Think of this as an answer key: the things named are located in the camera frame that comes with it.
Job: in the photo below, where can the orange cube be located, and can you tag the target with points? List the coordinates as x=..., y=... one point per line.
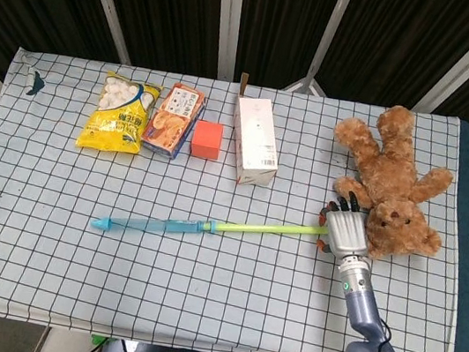
x=206, y=140

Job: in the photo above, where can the yellow snack bag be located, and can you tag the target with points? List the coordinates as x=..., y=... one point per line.
x=111, y=125

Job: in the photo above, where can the blue green water pump toy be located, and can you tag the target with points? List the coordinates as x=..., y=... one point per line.
x=155, y=224

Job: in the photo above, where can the small green plastic part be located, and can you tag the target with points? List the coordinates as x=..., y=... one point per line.
x=98, y=340

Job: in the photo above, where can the brown wooden stick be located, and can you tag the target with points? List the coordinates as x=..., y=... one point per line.
x=244, y=84

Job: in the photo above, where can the white carton box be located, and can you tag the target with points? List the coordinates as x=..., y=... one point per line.
x=256, y=139

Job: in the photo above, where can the dark folding screen white frame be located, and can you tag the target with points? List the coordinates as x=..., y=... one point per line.
x=176, y=6

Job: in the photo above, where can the checkered white tablecloth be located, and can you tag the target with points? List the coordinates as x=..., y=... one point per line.
x=198, y=291

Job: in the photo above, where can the blue orange biscuit box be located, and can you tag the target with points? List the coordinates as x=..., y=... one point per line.
x=171, y=123

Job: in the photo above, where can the brown teddy bear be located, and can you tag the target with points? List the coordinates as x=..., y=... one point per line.
x=391, y=169

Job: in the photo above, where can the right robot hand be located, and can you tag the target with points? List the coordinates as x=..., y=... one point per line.
x=346, y=234

